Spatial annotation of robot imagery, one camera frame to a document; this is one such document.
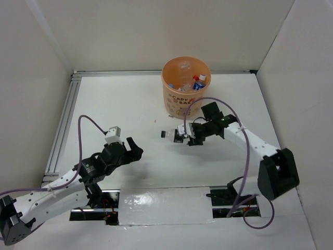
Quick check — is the black label small bottle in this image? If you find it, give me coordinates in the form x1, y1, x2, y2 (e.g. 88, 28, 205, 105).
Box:
161, 129, 189, 143

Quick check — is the blue label white cap bottle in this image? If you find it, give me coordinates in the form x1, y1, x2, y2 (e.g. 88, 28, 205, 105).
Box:
193, 74, 206, 91

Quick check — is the clear unlabelled plastic bottle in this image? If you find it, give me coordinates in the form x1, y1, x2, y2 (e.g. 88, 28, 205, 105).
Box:
178, 60, 192, 86

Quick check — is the red label water bottle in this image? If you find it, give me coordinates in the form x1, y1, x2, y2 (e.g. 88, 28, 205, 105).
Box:
181, 76, 195, 92

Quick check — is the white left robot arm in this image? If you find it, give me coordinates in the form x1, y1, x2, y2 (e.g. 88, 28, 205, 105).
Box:
1, 137, 143, 246

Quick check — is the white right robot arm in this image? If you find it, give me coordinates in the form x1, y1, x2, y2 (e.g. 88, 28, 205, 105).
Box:
182, 102, 300, 201

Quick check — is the orange capybara plastic bin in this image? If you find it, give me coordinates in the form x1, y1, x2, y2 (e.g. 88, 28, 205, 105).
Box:
161, 56, 211, 119

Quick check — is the white taped front panel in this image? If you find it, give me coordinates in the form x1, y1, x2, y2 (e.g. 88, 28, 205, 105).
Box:
118, 187, 213, 226

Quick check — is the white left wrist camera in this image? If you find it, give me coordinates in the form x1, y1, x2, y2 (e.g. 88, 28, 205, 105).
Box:
105, 126, 122, 145

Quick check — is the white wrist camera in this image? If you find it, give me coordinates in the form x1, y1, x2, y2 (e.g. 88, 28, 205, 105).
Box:
105, 126, 122, 145
177, 123, 195, 138

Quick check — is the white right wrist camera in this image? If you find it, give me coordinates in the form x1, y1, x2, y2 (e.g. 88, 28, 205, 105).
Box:
177, 123, 195, 138

